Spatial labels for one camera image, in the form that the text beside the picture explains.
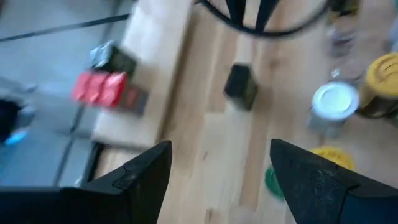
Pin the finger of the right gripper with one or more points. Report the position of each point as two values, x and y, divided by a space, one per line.
265 12
236 11

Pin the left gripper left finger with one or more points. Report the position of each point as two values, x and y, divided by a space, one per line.
93 205

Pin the green-lid oregano jar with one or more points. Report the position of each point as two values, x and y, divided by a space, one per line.
272 183

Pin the black spice tin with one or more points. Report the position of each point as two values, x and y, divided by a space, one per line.
241 87
113 59
129 65

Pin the white-lid glass spice jar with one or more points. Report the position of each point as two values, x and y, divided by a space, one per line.
334 101

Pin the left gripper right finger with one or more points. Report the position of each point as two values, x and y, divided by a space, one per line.
326 199

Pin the wooden shelf black metal ends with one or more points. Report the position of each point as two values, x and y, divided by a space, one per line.
155 46

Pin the dark grey block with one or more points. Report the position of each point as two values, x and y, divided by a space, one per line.
99 54

